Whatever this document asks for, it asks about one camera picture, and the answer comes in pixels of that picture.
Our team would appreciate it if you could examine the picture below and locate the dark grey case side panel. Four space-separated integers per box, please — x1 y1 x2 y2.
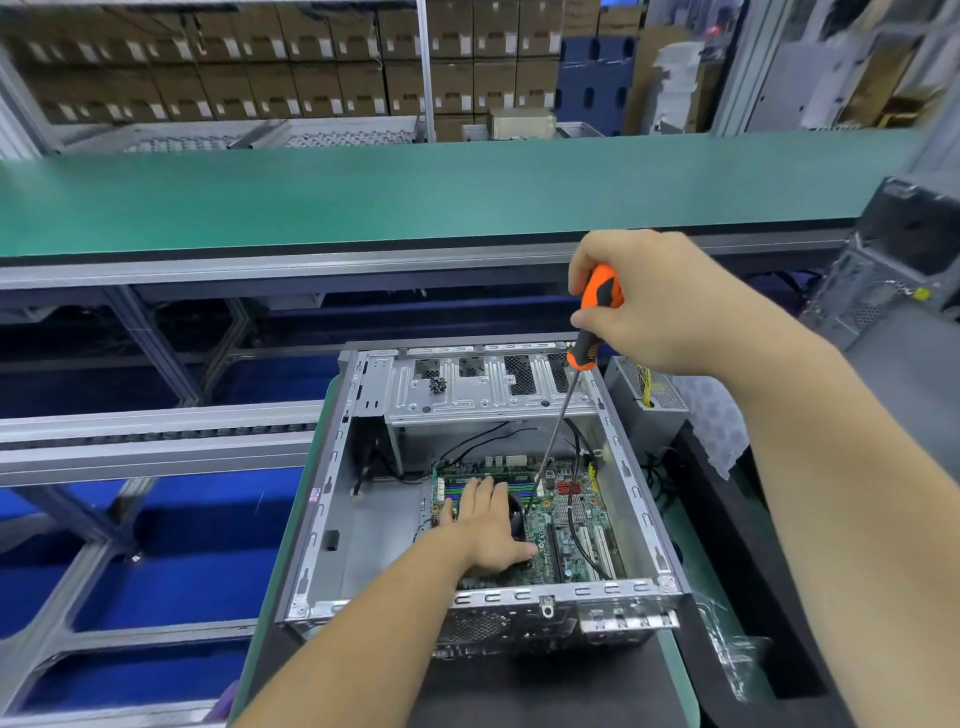
847 307 960 482

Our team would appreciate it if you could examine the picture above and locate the person's right hand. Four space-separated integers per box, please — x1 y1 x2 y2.
565 228 836 401

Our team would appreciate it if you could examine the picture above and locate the black and silver computer case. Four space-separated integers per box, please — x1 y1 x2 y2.
273 339 698 656

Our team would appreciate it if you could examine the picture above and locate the orange handled screwdriver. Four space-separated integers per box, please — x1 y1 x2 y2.
528 264 626 497

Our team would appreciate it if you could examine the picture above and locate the green motherboard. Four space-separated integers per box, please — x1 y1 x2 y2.
417 447 632 590

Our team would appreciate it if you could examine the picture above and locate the stack of cardboard boxes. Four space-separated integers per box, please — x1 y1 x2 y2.
0 0 647 140

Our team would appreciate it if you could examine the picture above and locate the grey power supply unit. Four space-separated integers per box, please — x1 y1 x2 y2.
606 357 693 452

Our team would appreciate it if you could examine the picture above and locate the green conveyor belt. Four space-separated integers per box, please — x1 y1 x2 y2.
0 127 932 269

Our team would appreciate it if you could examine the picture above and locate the white bubble wrap bag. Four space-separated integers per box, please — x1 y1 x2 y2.
675 372 753 482

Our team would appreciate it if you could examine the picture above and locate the person's left hand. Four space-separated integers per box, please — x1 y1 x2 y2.
436 475 540 579

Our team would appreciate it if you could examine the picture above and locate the small purple object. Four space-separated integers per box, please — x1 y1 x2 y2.
208 684 243 728

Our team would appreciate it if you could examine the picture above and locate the aluminium roller conveyor rail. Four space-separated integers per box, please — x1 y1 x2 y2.
0 399 326 488

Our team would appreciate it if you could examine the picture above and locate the green RAM stick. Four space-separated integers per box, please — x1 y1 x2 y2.
435 468 545 494

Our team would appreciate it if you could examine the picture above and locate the grey computer tower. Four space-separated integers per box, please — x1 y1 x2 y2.
802 135 960 350

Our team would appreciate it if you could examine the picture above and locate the person's left forearm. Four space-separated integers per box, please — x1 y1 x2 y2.
232 540 491 728

